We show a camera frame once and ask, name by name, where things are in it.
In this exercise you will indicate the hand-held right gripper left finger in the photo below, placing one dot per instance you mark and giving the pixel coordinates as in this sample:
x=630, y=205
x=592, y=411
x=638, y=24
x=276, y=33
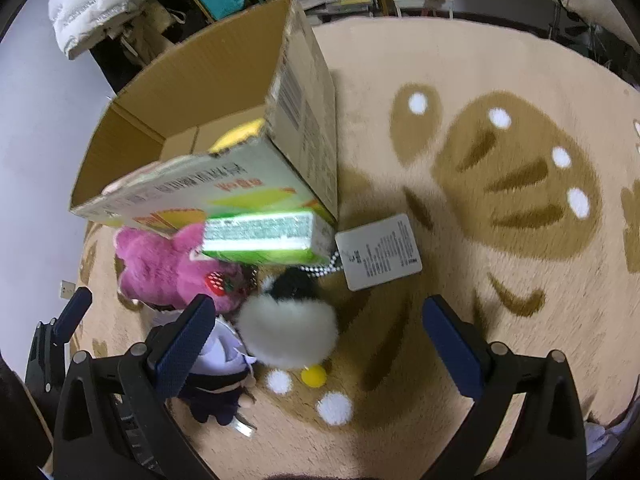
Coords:
x=185, y=347

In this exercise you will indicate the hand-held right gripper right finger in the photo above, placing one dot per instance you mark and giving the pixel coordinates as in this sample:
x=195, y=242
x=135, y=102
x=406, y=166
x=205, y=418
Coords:
x=452, y=347

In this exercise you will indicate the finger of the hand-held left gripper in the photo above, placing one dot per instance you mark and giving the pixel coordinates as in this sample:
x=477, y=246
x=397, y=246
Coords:
x=72, y=315

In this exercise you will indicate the dark blue plush doll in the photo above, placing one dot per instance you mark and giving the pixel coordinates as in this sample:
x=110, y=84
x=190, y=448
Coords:
x=220, y=390

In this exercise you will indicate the pink plush bear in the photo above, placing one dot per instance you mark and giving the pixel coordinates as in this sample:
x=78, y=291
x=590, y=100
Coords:
x=155, y=265

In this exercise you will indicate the black and white pouch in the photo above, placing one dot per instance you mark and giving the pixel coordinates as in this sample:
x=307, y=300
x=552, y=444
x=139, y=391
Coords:
x=287, y=327

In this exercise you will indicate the green tissue pack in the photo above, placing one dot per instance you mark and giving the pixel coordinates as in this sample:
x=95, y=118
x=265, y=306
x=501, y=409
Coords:
x=260, y=232

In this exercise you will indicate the cardboard box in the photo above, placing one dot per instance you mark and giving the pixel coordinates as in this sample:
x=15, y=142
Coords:
x=200, y=85

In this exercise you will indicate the yellow soft toy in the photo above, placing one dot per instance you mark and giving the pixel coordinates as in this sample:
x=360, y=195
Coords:
x=237, y=135

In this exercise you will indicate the white paper hang tag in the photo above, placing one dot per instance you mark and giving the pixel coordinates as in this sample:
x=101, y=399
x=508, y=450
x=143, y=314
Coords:
x=380, y=252

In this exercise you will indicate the pale blue cloth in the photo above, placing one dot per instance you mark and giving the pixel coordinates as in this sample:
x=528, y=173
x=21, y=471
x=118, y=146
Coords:
x=600, y=435

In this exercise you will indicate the black coat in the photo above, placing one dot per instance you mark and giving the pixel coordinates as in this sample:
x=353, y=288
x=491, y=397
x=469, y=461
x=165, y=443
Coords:
x=115, y=65

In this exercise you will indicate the beige coat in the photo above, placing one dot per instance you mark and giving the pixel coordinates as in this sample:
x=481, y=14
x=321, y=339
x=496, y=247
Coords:
x=150, y=30

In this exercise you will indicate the beige patterned rug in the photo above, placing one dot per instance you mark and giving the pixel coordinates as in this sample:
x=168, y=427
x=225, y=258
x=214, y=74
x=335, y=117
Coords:
x=375, y=60

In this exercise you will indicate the white puffer jacket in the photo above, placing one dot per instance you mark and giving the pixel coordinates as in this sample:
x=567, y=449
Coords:
x=85, y=5

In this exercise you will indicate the pile of books and magazines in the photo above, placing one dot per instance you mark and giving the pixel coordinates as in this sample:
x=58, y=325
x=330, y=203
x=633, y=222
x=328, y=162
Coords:
x=340, y=2

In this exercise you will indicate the white wall socket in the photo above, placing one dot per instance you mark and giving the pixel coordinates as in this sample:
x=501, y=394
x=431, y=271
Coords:
x=66, y=289

